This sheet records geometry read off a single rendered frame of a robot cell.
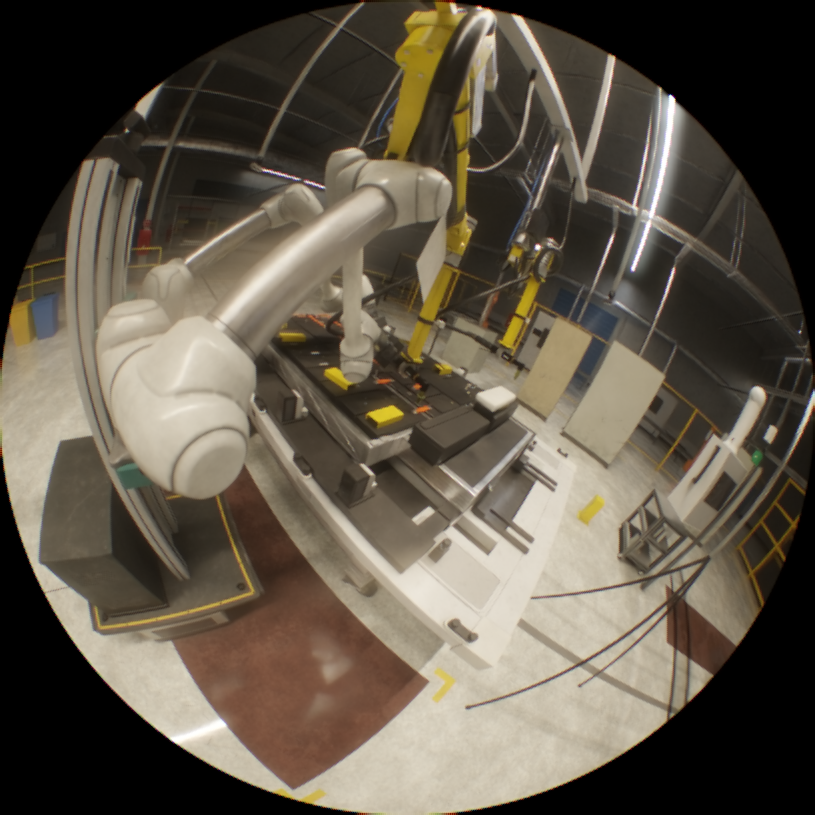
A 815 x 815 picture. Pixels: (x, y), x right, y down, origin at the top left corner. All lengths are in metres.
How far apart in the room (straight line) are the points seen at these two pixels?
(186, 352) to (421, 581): 0.83
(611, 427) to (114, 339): 5.66
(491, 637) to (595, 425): 4.87
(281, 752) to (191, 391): 1.59
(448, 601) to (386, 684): 0.87
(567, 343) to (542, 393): 1.11
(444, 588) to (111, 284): 1.32
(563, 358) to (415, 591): 5.01
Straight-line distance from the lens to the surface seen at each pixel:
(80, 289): 0.64
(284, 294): 0.38
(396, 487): 1.19
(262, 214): 1.21
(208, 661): 1.66
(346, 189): 0.68
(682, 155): 11.53
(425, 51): 0.51
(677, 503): 3.12
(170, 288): 0.94
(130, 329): 0.48
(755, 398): 3.34
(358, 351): 0.87
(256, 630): 1.63
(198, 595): 1.39
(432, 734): 1.77
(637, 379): 5.41
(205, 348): 0.33
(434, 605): 0.89
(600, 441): 5.56
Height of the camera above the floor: 1.60
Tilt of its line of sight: 28 degrees down
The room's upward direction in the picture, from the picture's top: 22 degrees clockwise
